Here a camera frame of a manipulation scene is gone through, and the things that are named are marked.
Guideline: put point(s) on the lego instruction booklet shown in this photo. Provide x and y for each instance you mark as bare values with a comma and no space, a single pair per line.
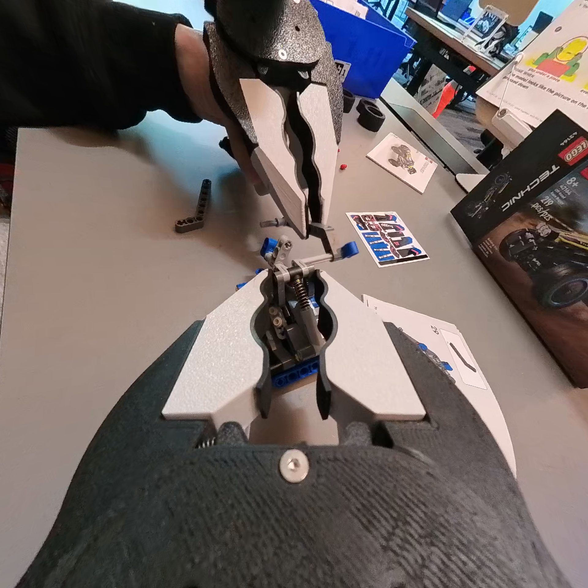
459,349

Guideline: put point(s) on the cardboard poster backing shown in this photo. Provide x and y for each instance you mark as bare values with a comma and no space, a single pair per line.
484,115

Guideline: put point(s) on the blue plastic storage bin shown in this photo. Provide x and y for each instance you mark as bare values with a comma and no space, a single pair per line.
367,46

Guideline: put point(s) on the small white lego leaflet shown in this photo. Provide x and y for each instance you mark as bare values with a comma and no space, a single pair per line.
402,163

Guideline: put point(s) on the lego sticker sheet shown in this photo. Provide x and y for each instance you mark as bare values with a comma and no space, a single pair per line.
388,239

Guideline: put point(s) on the orange traffic cone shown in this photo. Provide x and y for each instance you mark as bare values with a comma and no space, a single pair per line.
444,99

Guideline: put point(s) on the partly built lego buggy model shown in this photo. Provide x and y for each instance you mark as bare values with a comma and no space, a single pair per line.
281,294

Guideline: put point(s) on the person's left forearm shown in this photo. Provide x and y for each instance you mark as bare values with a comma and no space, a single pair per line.
92,55

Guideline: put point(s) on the clear acrylic display stand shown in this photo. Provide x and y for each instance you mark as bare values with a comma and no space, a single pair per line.
484,25

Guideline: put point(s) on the wooden office desk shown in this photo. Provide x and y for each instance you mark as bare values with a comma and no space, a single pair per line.
450,36

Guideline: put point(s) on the black rubber lego tire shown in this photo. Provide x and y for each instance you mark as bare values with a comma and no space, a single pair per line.
371,115
349,101

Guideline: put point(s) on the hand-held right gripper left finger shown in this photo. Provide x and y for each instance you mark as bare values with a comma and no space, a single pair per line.
211,367

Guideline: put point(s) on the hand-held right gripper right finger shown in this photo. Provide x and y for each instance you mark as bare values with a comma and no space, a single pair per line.
372,367

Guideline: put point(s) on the lego set box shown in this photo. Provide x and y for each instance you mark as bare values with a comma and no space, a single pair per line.
528,229

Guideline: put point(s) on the white printed instruction poster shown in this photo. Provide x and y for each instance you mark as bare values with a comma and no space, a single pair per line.
551,69

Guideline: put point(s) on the dark grey bent lego beam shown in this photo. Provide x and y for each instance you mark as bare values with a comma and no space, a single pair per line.
198,206

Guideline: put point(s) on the white poster clip stand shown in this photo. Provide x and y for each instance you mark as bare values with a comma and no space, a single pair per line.
510,124

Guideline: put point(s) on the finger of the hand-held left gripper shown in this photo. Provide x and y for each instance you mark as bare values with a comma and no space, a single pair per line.
324,138
271,147

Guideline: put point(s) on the person's left hand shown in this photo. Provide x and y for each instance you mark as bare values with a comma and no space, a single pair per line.
197,78

